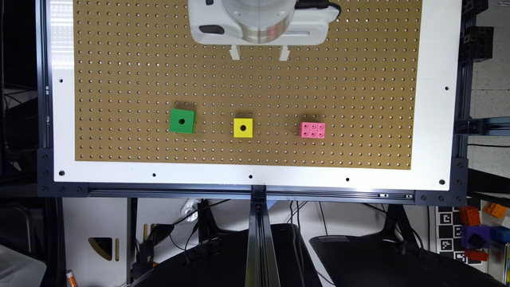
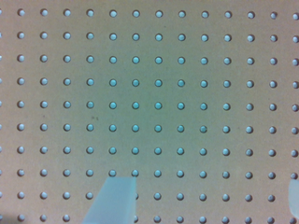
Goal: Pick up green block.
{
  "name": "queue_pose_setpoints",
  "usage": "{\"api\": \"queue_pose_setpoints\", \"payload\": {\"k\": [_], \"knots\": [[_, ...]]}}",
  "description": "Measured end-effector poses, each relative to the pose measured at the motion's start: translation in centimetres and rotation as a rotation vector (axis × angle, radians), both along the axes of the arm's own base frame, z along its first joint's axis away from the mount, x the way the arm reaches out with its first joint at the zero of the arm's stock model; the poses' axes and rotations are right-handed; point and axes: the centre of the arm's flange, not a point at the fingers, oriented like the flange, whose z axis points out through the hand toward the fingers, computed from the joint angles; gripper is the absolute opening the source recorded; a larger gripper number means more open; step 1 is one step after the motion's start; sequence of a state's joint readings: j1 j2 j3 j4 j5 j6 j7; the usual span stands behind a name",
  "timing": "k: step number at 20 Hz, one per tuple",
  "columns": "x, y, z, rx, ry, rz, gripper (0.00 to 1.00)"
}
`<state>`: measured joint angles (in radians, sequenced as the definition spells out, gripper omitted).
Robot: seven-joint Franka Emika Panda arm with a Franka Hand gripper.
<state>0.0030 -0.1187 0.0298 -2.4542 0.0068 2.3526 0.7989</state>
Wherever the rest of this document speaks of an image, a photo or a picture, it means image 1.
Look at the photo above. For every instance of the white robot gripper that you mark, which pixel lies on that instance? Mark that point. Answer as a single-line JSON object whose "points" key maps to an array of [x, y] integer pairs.
{"points": [[260, 22]]}

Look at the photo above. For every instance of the green cube block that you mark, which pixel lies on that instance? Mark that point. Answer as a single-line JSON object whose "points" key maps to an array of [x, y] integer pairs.
{"points": [[182, 121]]}

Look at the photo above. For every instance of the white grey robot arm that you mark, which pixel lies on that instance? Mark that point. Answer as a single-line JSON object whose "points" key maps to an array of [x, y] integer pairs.
{"points": [[282, 23]]}

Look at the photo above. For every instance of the yellow cube block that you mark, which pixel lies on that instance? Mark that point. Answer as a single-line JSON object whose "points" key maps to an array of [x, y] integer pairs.
{"points": [[242, 127]]}

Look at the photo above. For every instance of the pink studded brick block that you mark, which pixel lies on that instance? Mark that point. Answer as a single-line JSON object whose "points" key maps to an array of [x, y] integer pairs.
{"points": [[312, 130]]}

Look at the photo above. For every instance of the black block stack upper right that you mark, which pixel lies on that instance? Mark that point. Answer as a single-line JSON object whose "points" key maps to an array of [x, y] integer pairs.
{"points": [[476, 42]]}

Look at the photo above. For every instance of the purple block on shelf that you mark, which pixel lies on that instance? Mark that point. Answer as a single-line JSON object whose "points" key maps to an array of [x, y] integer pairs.
{"points": [[475, 237]]}

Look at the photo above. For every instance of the orange yellow block on shelf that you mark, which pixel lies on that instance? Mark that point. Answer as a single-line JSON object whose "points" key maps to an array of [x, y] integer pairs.
{"points": [[496, 210]]}

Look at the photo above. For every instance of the red block on shelf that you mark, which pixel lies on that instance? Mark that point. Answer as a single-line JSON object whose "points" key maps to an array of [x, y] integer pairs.
{"points": [[476, 255]]}

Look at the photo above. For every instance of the blue block on shelf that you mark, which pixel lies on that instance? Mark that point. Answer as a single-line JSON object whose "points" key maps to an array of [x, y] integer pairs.
{"points": [[500, 234]]}

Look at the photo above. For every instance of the black chair left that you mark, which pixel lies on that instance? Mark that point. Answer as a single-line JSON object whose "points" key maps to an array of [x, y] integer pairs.
{"points": [[225, 263]]}

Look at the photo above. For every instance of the black chair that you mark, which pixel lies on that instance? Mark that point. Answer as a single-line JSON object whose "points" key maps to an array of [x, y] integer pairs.
{"points": [[373, 262], [225, 263]]}

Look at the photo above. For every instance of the black chair right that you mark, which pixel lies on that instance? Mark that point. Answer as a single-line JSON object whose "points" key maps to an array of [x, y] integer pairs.
{"points": [[373, 262]]}

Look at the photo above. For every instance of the black white fiducial marker sheet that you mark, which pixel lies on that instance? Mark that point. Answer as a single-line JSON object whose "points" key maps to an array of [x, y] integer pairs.
{"points": [[448, 235]]}

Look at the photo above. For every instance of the orange glue stick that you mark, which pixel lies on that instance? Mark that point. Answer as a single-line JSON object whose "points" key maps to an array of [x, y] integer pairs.
{"points": [[71, 278]]}

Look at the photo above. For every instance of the brown pegboard with white frame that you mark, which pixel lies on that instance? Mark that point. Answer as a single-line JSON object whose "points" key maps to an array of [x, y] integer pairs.
{"points": [[255, 167]]}

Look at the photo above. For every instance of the dark aluminium table frame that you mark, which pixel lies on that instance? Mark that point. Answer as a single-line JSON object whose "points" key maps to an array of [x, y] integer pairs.
{"points": [[259, 223]]}

